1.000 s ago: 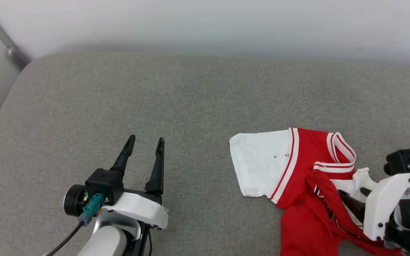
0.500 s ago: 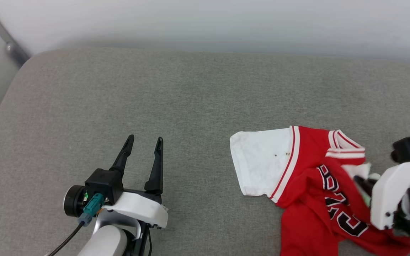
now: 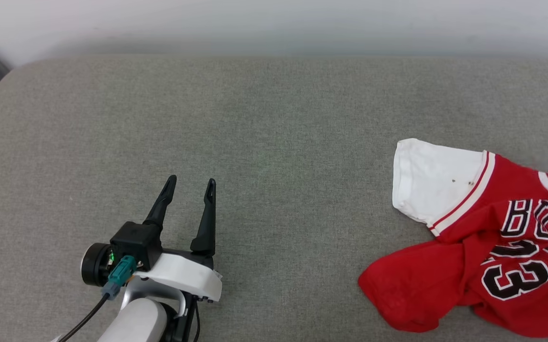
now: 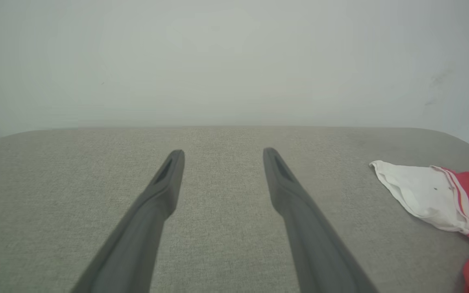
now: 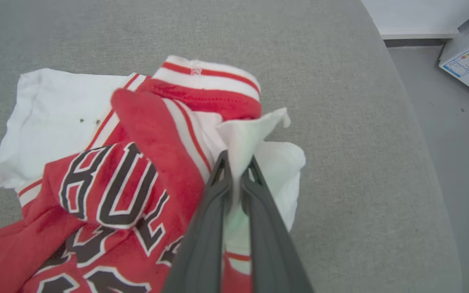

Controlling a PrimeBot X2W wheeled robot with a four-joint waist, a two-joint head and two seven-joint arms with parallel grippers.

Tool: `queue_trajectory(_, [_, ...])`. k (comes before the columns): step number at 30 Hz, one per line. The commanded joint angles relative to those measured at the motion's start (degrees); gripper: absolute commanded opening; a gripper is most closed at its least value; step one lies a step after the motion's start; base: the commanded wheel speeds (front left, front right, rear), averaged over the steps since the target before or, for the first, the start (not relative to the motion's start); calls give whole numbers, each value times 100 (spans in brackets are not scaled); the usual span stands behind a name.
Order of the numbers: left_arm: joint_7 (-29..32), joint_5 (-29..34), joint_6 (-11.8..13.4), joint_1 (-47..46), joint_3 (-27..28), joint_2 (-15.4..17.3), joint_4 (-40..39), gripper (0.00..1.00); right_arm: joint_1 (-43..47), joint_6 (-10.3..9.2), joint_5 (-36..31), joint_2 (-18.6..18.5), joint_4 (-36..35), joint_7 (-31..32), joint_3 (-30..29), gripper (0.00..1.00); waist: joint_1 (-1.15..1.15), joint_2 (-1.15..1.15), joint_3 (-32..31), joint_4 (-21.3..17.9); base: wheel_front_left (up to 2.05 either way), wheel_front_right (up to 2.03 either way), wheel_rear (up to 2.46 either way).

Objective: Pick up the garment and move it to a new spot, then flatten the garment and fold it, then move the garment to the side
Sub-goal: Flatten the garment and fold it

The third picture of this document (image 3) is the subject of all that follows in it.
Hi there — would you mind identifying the red basketball jersey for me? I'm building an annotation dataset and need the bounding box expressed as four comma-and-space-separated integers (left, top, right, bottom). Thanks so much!
358, 138, 548, 339

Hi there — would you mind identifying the thin black cable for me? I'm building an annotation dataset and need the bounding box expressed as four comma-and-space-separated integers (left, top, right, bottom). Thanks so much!
192, 303, 202, 342

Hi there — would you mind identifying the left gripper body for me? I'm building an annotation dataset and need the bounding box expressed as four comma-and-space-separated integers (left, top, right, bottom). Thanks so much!
80, 242, 223, 342

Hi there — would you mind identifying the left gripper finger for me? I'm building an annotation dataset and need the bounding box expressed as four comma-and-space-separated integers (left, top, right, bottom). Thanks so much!
190, 178, 217, 257
143, 175, 178, 228

